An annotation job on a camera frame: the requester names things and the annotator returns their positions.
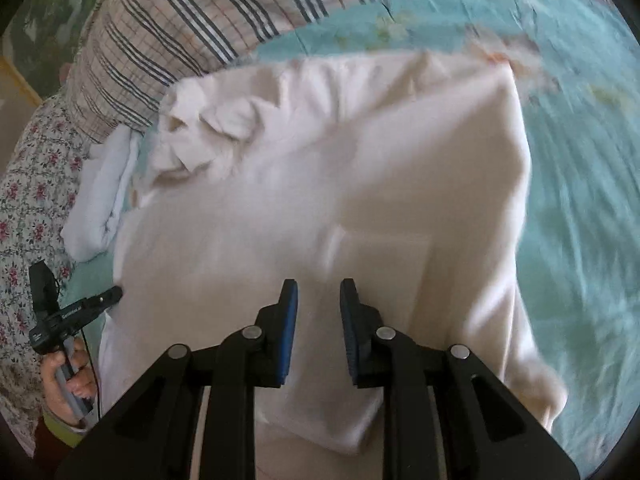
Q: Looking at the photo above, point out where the person's left hand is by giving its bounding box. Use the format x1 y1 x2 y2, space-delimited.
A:
40 337 99 429

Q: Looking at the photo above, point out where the floral pillow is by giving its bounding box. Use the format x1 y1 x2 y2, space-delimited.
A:
0 92 97 441

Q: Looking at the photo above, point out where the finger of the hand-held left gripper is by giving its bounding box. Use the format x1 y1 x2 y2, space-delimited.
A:
81 286 124 317

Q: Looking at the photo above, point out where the folded white towel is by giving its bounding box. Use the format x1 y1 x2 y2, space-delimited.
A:
60 125 144 262

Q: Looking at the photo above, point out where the teal floral bed sheet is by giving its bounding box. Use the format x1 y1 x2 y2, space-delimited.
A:
65 0 640 477

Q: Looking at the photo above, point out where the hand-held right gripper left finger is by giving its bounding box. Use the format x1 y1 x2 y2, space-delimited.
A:
55 279 299 480

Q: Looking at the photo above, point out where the white pillow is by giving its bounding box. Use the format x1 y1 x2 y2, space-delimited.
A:
97 50 568 480

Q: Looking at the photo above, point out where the gold framed landscape painting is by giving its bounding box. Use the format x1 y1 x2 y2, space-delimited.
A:
0 0 133 107

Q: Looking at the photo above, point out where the person's left forearm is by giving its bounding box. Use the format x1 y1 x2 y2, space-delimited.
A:
32 409 90 467

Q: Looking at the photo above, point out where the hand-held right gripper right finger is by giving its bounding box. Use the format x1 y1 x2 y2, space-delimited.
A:
340 278 581 480

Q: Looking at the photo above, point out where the thin black cable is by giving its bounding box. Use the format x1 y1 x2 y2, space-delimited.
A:
79 327 102 418

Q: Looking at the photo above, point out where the plaid quilt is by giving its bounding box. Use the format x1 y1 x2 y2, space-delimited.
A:
65 0 601 144

